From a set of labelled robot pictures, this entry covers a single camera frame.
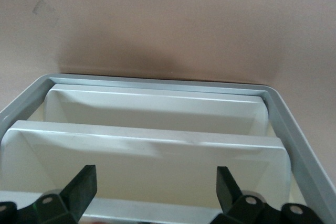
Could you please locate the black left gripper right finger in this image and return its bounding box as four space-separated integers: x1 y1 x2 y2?
213 166 324 224

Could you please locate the brown table mat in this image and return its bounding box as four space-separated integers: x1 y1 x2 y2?
0 0 336 109

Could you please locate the white plastic drawer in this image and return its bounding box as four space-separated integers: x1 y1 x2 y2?
0 120 292 209
43 83 270 138
80 197 224 223

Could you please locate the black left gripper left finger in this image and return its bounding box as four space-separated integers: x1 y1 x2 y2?
0 165 98 224

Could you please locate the white drawer cabinet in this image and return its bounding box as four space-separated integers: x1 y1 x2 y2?
0 73 336 224

